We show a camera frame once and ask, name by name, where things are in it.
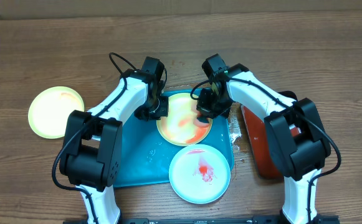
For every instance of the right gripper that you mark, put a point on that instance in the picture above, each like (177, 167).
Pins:
(203, 106)

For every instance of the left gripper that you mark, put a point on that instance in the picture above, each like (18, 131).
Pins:
(162, 111)

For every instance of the red-stained sponge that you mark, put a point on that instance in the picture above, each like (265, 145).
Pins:
(202, 121)

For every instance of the yellow-green plate top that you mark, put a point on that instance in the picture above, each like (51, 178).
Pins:
(180, 127)

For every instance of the light blue plate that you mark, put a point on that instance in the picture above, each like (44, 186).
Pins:
(199, 174)

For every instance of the yellow plate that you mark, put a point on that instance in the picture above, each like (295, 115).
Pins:
(50, 109)

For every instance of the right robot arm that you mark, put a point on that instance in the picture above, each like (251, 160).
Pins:
(298, 144)

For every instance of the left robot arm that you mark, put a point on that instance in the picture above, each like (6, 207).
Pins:
(90, 157)

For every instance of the black tray with red liquid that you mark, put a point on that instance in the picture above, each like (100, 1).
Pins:
(258, 146)

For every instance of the teal plastic tray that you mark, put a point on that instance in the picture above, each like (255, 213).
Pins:
(146, 155)

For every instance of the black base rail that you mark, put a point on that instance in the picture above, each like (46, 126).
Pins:
(261, 219)

